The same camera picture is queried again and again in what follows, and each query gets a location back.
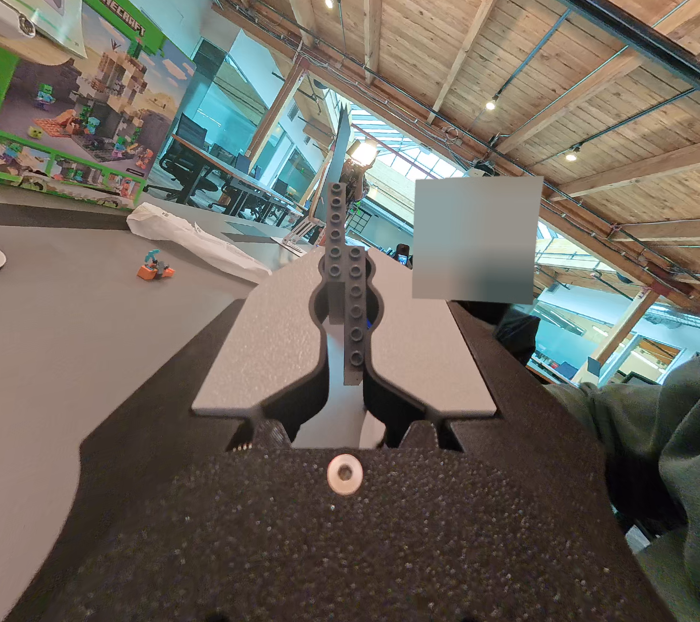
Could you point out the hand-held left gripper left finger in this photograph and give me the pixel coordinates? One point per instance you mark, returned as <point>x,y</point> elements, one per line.
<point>257,359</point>

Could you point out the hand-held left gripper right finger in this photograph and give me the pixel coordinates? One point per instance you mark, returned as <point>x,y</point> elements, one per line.
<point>432,359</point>

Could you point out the grey stepped brick wall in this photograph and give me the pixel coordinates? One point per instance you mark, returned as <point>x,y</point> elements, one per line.
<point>336,228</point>

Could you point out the dark grey flat panel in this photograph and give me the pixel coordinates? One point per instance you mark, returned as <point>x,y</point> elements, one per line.
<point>251,233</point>

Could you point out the orange and teal brick figure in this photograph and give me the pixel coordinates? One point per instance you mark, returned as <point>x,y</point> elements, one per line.
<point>146,272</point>

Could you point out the long wooden office table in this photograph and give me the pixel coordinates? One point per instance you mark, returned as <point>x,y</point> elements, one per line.
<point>229,171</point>

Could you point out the person's green sweatshirt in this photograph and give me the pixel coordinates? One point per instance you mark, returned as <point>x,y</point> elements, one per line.
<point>629,425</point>

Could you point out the grey upright board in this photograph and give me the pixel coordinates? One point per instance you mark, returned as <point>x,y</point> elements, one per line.
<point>333,162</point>

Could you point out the black panel light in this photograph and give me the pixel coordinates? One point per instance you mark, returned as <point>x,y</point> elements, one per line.
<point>363,151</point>

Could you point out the black mesh office chair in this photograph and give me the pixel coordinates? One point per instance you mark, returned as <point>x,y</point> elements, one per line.
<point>188,132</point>

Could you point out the green printed toy box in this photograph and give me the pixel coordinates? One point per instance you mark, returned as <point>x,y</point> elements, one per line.
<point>109,113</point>

